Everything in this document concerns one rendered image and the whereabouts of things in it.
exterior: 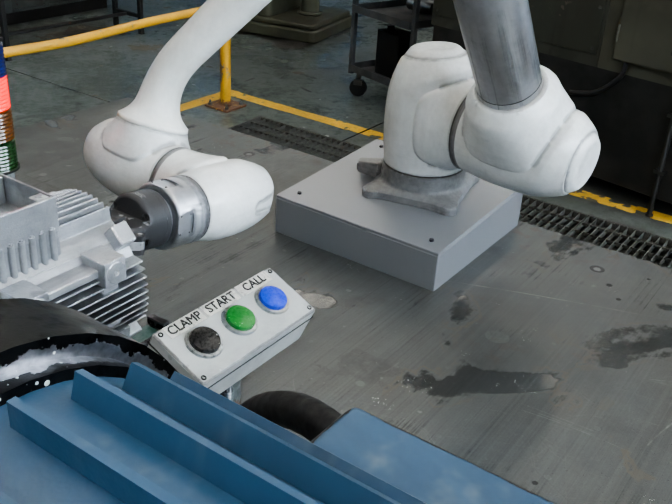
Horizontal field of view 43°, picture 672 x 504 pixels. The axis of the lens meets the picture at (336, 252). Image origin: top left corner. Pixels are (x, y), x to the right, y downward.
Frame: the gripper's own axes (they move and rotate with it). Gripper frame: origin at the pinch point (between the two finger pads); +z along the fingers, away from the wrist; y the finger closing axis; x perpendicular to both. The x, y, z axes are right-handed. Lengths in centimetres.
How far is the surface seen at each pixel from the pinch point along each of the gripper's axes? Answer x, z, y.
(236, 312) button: -1.3, -6.1, 26.3
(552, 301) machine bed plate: 16, -79, 35
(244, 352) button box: 1.2, -4.1, 29.3
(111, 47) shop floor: 61, -344, -372
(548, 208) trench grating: 68, -304, -41
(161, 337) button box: -0.3, 1.7, 24.1
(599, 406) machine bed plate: 20, -56, 52
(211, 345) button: 0.1, -1.2, 27.7
